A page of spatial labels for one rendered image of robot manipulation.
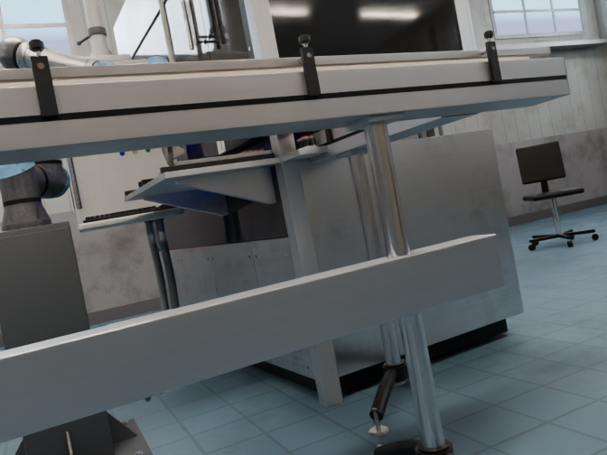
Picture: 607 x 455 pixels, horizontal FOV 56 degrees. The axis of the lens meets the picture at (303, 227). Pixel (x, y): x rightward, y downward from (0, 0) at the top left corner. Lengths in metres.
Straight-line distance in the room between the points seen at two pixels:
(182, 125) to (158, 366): 0.40
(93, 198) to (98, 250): 3.01
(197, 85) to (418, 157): 1.40
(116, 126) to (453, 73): 0.72
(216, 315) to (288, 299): 0.14
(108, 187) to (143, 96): 1.86
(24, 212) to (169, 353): 1.15
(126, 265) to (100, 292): 0.34
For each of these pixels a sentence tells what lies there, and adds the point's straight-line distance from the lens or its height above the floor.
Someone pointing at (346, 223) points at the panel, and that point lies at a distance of 2.05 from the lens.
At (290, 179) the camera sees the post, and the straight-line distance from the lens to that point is 1.96.
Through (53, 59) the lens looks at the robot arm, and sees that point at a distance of 2.03.
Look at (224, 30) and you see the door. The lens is 2.34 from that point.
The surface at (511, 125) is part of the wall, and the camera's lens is 8.31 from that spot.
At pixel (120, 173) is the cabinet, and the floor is 1.02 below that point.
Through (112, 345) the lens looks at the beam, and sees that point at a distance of 0.96.
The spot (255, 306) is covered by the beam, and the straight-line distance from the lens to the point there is 1.02.
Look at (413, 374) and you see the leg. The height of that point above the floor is 0.30.
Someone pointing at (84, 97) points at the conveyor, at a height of 0.91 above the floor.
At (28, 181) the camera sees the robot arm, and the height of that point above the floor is 0.94.
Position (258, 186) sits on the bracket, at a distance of 2.02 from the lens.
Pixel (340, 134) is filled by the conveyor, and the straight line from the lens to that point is 1.82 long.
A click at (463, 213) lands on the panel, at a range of 2.39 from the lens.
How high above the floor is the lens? 0.67
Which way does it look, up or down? 1 degrees down
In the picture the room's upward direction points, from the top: 11 degrees counter-clockwise
